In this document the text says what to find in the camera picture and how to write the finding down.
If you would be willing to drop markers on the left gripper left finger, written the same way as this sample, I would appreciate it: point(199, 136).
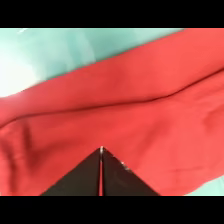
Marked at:
point(81, 180)

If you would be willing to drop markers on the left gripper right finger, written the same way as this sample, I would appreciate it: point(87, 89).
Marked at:
point(126, 181)

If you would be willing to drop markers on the red garment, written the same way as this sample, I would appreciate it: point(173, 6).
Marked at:
point(133, 110)

